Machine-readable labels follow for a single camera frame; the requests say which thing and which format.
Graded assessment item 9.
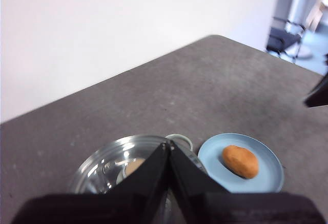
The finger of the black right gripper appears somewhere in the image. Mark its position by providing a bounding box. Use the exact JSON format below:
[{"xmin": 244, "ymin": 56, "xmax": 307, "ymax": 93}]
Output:
[{"xmin": 303, "ymin": 73, "xmax": 328, "ymax": 108}]

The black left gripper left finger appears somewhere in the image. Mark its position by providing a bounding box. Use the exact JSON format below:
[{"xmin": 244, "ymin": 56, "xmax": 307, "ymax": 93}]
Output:
[{"xmin": 10, "ymin": 142, "xmax": 170, "ymax": 224}]

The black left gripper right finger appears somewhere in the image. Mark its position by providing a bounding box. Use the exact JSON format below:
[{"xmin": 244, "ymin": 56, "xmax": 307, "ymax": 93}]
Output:
[{"xmin": 169, "ymin": 145, "xmax": 326, "ymax": 224}]

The glass lid with green knob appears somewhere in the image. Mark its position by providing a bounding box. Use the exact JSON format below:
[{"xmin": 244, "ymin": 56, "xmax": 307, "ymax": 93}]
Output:
[{"xmin": 68, "ymin": 134, "xmax": 208, "ymax": 224}]

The brown potato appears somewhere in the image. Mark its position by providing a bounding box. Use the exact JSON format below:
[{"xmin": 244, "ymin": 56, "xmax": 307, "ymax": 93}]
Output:
[{"xmin": 221, "ymin": 145, "xmax": 259, "ymax": 179}]

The blue round plate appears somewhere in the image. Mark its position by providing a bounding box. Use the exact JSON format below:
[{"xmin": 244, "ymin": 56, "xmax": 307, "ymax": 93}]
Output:
[{"xmin": 197, "ymin": 132, "xmax": 285, "ymax": 194}]

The black chair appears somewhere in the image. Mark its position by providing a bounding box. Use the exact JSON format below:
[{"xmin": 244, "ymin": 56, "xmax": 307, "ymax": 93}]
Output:
[{"xmin": 266, "ymin": 16, "xmax": 308, "ymax": 65}]

